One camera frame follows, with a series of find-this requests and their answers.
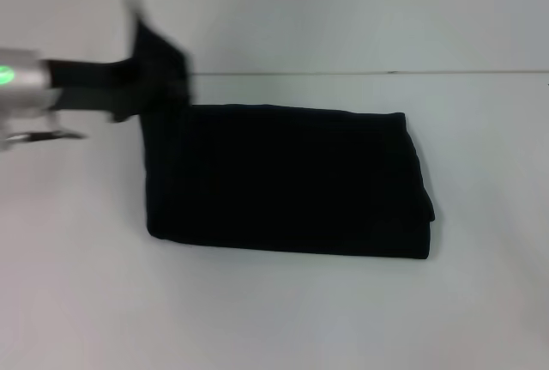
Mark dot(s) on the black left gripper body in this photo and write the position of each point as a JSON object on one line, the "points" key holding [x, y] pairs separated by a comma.
{"points": [[94, 86]]}

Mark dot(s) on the black shirt with white print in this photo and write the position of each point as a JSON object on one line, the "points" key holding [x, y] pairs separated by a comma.
{"points": [[279, 181]]}

